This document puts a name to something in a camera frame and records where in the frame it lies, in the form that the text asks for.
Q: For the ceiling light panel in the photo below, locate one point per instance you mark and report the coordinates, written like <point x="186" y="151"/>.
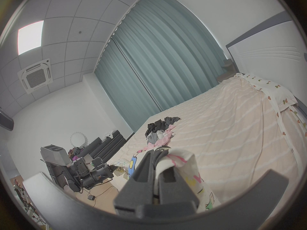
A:
<point x="30" y="37"/>

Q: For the blue-green curtain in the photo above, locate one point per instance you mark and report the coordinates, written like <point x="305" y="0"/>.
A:
<point x="168" y="47"/>
<point x="124" y="85"/>

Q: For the white printed pillow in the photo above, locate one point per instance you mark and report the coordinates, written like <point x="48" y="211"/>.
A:
<point x="271" y="91"/>

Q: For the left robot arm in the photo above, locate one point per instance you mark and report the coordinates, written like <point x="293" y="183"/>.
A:
<point x="60" y="162"/>

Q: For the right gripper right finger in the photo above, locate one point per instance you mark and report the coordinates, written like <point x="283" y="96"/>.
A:
<point x="177" y="188"/>

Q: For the dark grey sofa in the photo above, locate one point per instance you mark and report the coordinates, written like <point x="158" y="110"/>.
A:
<point x="108" y="145"/>

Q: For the bed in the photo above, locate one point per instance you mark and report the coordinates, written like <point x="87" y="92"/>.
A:
<point x="227" y="123"/>

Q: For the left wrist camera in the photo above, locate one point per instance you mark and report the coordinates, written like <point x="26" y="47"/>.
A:
<point x="97" y="162"/>

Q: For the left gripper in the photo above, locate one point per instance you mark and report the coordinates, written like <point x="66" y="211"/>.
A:
<point x="102" y="174"/>

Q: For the round white mirror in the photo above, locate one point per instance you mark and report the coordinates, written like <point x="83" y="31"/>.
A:
<point x="78" y="140"/>

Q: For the white printed garment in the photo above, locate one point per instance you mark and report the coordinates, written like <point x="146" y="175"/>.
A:
<point x="191" y="166"/>

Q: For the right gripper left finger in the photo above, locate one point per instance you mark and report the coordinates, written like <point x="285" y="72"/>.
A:
<point x="141" y="178"/>

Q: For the grey bedside table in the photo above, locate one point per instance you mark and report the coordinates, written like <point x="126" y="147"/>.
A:
<point x="226" y="74"/>

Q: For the pile of clothes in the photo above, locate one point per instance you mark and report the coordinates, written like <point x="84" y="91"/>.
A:
<point x="74" y="152"/>
<point x="159" y="130"/>

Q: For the ceiling air conditioner vent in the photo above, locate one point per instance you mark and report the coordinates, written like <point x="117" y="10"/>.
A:
<point x="35" y="76"/>

